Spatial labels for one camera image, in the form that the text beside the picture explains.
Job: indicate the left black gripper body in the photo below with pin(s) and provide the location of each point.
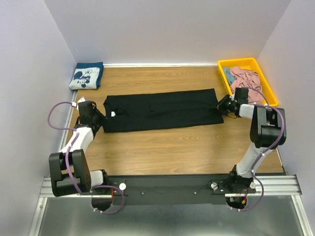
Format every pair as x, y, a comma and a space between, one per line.
99, 117

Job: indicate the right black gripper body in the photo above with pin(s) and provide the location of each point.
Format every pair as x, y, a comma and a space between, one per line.
227, 107

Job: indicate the black t-shirt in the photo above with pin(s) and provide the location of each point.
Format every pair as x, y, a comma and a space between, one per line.
139, 112

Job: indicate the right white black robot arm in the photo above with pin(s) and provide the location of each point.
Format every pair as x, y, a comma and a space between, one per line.
267, 132

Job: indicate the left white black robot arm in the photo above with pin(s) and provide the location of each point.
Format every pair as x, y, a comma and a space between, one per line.
69, 170

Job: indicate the light blue garment in bin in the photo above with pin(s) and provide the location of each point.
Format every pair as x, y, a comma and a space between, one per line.
230, 78

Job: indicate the pink t-shirt in bin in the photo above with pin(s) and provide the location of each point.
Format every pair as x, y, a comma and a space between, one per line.
247, 78

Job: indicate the yellow plastic bin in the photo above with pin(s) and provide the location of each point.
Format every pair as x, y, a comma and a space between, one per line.
248, 64

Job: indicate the folded blue cartoon t-shirt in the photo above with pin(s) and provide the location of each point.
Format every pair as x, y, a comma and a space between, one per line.
87, 76

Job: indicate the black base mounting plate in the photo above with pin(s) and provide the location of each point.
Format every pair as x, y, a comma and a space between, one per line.
204, 197

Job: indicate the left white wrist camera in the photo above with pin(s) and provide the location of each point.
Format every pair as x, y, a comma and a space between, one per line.
85, 107

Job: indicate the aluminium frame rail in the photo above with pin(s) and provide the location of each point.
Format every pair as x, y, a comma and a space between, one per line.
267, 185

